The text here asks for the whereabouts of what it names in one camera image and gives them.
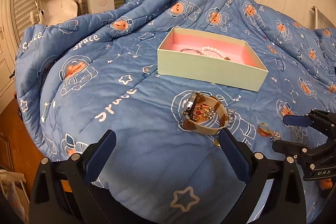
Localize watch with beige strap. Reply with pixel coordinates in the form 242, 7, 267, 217
179, 91, 229, 136

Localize pearl bracelet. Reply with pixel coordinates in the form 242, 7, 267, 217
200, 46, 231, 61

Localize thin metal bangle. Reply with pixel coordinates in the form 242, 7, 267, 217
180, 48, 203, 55

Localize person's right hand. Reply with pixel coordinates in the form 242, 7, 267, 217
319, 178, 333, 190

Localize mint box pink lining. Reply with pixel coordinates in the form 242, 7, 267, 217
157, 27, 268, 92

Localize blue space bear comforter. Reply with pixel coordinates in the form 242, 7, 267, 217
15, 0, 335, 223

